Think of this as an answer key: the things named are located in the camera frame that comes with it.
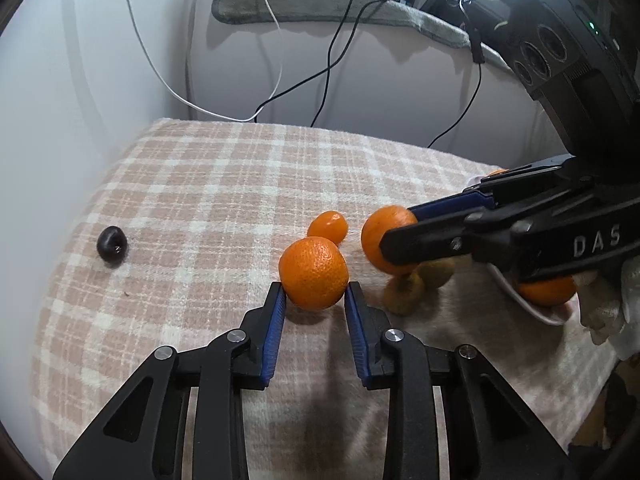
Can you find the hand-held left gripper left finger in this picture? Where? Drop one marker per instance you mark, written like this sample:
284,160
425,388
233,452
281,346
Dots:
274,330

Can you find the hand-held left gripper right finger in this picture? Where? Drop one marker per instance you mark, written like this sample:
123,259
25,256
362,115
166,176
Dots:
356,330

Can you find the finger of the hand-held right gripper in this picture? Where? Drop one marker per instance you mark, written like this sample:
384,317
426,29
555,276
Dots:
425,242
450,207

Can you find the medium tangerine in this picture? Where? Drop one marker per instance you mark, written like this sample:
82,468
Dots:
382,232
313,273

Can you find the white floral plate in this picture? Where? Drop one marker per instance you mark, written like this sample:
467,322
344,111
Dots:
530,310

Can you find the brown kiwi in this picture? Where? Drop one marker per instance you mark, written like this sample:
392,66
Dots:
405,294
437,274

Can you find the small tangerine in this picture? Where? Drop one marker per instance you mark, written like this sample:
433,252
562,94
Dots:
327,226

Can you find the plaid tablecloth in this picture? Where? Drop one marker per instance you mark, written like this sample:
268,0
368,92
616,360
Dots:
200,185

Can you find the dark plum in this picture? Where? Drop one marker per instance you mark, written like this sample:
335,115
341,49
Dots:
112,245

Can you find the white figurine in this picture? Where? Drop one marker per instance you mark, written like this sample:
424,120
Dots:
607,310

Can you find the grey window sill mat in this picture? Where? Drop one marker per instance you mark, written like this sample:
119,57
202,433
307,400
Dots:
300,0

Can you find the white cabinet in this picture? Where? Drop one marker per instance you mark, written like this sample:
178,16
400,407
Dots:
75,85

